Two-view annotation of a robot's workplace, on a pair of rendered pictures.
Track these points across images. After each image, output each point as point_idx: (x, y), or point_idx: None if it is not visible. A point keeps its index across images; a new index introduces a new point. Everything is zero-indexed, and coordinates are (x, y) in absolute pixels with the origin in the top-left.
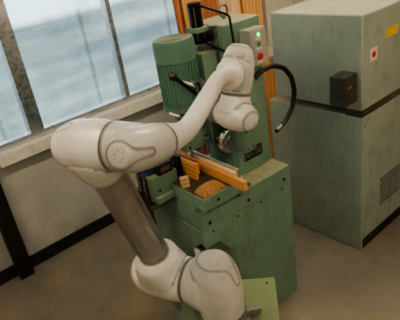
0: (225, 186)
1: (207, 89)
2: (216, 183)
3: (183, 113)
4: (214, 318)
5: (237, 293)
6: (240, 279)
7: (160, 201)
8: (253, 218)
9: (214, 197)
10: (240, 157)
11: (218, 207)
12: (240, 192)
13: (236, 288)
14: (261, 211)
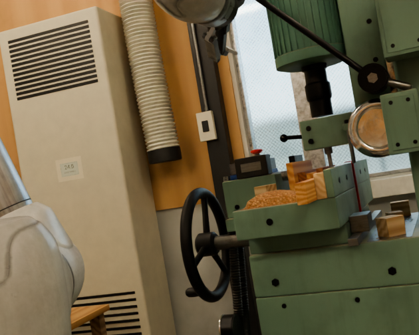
0: (295, 202)
1: None
2: (282, 191)
3: (283, 64)
4: None
5: None
6: (15, 282)
7: (229, 225)
8: (412, 329)
9: (259, 213)
10: None
11: (299, 256)
12: (334, 226)
13: None
14: None
